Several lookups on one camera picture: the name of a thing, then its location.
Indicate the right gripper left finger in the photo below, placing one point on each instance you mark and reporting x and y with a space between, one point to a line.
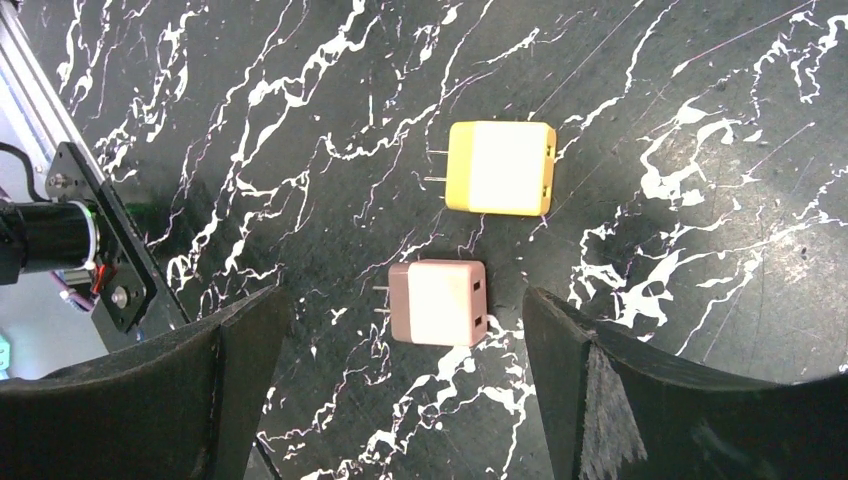
183 405

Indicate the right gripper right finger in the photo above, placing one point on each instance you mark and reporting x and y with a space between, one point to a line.
613 407

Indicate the pink plug adapter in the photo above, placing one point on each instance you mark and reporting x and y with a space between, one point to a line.
437 302

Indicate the yellow plug adapter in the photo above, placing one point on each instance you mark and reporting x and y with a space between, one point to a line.
500 167

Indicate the black motor on base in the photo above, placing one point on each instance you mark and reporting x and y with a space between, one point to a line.
44 237

